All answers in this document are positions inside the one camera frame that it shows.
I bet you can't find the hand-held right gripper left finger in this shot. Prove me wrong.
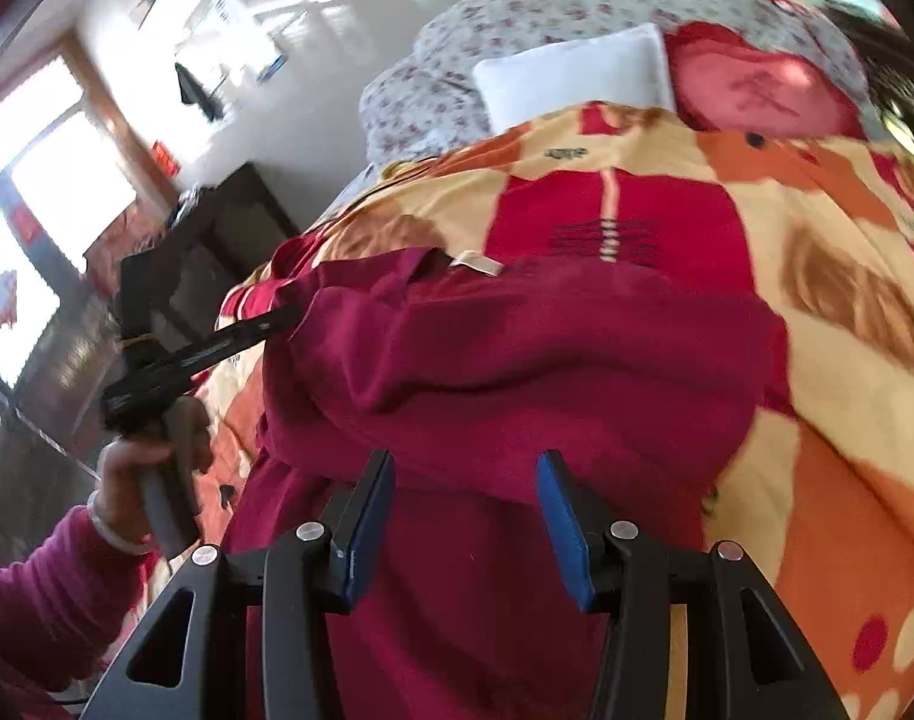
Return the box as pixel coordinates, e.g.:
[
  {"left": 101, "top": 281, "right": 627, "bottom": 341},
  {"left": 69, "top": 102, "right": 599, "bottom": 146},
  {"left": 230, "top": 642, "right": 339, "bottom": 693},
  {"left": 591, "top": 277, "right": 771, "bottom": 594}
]
[{"left": 82, "top": 450, "right": 396, "bottom": 720}]

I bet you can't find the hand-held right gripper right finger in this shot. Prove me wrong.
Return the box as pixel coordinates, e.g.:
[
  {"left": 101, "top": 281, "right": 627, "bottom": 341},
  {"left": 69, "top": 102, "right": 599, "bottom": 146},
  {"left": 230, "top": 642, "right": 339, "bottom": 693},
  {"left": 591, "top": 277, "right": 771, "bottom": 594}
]
[{"left": 534, "top": 450, "right": 852, "bottom": 720}]

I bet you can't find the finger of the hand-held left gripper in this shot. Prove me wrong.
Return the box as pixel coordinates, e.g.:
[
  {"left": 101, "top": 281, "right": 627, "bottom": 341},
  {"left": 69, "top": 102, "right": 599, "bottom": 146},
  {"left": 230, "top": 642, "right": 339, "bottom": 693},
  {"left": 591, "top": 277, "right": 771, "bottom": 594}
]
[{"left": 178, "top": 306, "right": 304, "bottom": 377}]

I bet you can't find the maroon knitted garment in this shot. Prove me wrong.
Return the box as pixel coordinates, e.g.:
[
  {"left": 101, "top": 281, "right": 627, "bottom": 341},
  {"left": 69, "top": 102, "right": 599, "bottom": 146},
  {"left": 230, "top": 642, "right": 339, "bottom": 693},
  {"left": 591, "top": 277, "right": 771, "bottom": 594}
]
[{"left": 221, "top": 244, "right": 792, "bottom": 720}]

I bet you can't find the person's left forearm pink sleeve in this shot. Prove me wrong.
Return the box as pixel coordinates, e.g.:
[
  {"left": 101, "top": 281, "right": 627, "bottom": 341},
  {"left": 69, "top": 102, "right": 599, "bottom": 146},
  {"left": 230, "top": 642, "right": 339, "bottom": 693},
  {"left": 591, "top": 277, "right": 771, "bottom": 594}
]
[{"left": 0, "top": 506, "right": 152, "bottom": 713}]

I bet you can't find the person's left hand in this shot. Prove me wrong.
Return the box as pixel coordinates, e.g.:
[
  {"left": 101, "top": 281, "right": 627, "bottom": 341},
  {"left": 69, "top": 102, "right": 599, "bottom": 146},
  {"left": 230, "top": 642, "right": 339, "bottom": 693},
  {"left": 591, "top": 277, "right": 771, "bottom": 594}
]
[{"left": 89, "top": 396, "right": 214, "bottom": 541}]

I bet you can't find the white bangle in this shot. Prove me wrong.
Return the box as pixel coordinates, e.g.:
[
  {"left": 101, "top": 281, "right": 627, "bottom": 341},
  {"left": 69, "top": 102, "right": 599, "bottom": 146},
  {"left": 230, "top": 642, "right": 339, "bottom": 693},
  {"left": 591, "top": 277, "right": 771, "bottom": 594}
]
[{"left": 86, "top": 490, "right": 155, "bottom": 557}]

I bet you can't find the dark wooden cabinet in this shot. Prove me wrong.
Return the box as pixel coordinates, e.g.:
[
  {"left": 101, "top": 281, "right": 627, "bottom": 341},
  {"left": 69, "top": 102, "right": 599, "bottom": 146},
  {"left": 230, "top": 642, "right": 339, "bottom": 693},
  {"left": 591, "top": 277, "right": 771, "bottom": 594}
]
[{"left": 82, "top": 161, "right": 300, "bottom": 346}]

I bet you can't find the black hanging cloth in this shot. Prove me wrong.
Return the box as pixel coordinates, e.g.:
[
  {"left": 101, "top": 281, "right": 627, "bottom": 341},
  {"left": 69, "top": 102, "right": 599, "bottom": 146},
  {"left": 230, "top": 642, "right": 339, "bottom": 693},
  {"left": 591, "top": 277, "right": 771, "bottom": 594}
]
[{"left": 174, "top": 60, "right": 226, "bottom": 122}]

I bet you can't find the bright window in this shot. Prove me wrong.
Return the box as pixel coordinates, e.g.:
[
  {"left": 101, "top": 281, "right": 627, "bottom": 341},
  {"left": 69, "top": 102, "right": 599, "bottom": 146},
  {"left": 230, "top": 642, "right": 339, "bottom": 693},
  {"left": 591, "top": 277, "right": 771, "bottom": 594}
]
[{"left": 0, "top": 37, "right": 139, "bottom": 361}]

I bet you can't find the orange red printed blanket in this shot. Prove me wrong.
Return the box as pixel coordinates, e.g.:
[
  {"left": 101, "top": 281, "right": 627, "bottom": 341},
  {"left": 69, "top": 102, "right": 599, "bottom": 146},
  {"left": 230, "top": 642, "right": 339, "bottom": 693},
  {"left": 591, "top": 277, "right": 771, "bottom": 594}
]
[{"left": 194, "top": 101, "right": 914, "bottom": 720}]

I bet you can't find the white pillow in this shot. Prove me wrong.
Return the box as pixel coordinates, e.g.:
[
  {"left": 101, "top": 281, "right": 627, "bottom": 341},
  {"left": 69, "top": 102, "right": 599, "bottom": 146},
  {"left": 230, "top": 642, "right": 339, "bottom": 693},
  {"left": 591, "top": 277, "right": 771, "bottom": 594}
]
[{"left": 472, "top": 24, "right": 679, "bottom": 132}]

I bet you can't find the floral grey quilt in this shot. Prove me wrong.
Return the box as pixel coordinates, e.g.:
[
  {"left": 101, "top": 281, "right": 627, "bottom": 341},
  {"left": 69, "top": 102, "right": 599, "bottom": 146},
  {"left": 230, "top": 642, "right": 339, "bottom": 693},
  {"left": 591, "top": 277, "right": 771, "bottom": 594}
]
[{"left": 359, "top": 0, "right": 878, "bottom": 173}]

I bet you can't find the red heart cushion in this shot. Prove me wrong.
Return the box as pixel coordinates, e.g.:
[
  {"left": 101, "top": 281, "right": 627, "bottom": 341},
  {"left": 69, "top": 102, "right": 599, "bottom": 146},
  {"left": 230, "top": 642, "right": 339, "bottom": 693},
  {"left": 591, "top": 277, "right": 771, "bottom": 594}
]
[{"left": 663, "top": 21, "right": 870, "bottom": 140}]

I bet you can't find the dark carved wooden furniture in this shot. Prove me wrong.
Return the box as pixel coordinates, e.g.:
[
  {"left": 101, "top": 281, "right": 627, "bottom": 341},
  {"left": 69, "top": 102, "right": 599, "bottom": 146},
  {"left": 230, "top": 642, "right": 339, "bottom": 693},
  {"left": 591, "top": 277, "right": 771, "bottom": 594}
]
[{"left": 824, "top": 0, "right": 914, "bottom": 132}]

